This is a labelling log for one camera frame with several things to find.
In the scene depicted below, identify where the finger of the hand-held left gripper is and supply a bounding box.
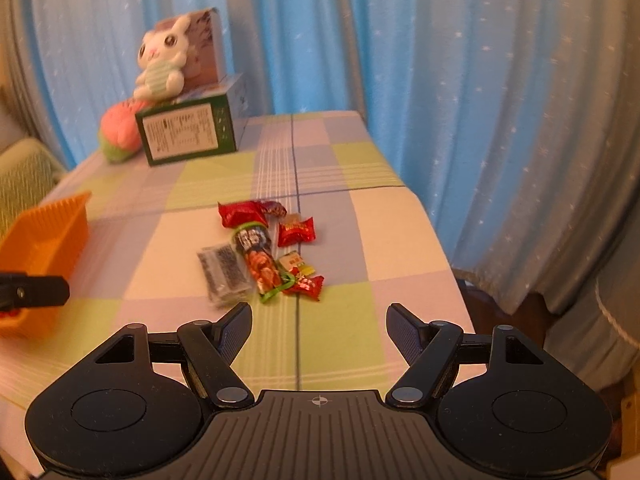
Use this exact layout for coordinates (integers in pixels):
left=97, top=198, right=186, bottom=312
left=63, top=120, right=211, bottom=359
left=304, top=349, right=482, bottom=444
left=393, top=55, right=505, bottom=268
left=0, top=272, right=70, bottom=311

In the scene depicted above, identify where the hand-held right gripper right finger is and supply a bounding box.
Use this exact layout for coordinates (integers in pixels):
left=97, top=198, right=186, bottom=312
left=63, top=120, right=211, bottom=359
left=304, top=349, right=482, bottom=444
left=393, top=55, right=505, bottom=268
left=386, top=303, right=561, bottom=408

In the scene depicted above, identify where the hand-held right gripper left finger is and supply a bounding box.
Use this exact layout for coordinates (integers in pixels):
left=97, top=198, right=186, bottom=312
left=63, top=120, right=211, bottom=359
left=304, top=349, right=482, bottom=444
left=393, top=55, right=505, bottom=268
left=75, top=303, right=253, bottom=409

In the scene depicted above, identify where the orange plastic tray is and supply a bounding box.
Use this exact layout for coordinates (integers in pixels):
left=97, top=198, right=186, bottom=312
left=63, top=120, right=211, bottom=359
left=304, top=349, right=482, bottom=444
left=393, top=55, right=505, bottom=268
left=0, top=191, right=93, bottom=338

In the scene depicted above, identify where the silver snack packet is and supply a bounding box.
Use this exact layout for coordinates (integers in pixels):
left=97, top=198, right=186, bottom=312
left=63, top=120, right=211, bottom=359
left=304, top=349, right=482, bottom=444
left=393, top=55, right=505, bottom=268
left=196, top=241, right=252, bottom=309

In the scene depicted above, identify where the long green dark snack packet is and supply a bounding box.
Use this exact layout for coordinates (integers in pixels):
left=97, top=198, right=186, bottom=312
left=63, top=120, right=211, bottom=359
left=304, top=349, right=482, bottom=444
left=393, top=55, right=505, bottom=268
left=231, top=221, right=296, bottom=304

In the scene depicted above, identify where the red candy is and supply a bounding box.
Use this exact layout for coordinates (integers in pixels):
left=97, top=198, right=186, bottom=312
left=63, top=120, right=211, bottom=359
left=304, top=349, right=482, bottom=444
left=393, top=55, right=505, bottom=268
left=287, top=275, right=326, bottom=302

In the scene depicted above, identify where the small red snack packet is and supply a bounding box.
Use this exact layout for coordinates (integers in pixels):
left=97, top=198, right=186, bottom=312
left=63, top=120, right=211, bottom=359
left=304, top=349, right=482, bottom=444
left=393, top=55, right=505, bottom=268
left=277, top=215, right=318, bottom=247

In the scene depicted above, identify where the large red snack packet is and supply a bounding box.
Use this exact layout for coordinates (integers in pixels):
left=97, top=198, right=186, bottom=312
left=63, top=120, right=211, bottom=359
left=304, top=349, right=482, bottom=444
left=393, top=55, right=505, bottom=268
left=218, top=200, right=287, bottom=231

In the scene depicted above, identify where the small white green snack packet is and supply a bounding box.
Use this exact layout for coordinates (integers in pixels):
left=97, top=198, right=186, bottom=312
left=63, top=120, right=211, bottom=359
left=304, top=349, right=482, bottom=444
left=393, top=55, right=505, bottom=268
left=277, top=252, right=317, bottom=277

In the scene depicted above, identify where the green zigzag cushion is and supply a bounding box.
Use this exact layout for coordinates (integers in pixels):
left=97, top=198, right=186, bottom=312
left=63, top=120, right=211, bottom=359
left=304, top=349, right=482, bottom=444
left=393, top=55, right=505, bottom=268
left=0, top=138, right=68, bottom=238

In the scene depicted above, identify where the pink starfish plush toy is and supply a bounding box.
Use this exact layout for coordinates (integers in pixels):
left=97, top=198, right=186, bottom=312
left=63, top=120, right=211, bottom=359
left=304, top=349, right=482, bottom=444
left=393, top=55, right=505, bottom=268
left=98, top=100, right=146, bottom=163

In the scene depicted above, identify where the grey fabric cover with trim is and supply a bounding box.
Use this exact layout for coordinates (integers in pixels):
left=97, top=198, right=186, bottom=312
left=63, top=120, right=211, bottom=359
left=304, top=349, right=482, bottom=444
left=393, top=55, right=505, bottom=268
left=542, top=260, right=640, bottom=391

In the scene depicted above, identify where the green cardboard box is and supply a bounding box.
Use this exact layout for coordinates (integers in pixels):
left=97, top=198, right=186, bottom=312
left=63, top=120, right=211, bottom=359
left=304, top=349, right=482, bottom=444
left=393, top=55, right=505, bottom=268
left=135, top=72, right=248, bottom=167

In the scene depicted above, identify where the white rabbit plush toy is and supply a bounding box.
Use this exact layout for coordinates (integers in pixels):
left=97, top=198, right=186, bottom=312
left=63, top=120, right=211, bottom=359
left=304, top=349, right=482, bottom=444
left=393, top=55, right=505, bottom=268
left=132, top=15, right=193, bottom=102

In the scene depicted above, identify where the tall printed cardboard box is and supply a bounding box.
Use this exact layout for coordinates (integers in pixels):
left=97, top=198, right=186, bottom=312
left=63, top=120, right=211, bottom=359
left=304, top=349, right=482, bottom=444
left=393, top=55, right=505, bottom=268
left=180, top=7, right=226, bottom=86

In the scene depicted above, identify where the blue star-print curtain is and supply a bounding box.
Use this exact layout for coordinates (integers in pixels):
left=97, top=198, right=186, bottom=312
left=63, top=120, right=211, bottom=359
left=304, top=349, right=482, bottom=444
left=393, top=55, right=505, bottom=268
left=0, top=0, right=640, bottom=311

